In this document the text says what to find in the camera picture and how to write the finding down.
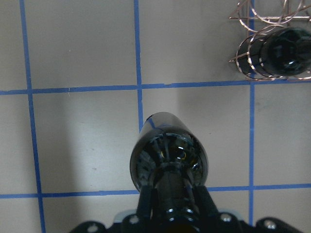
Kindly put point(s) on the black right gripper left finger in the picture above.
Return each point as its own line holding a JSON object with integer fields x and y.
{"x": 145, "y": 202}

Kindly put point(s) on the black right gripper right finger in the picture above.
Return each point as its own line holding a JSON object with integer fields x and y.
{"x": 205, "y": 203}

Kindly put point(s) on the dark wine bottle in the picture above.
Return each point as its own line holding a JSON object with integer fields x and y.
{"x": 169, "y": 158}
{"x": 280, "y": 53}

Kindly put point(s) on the copper wire bottle basket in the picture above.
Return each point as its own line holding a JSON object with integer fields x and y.
{"x": 266, "y": 16}

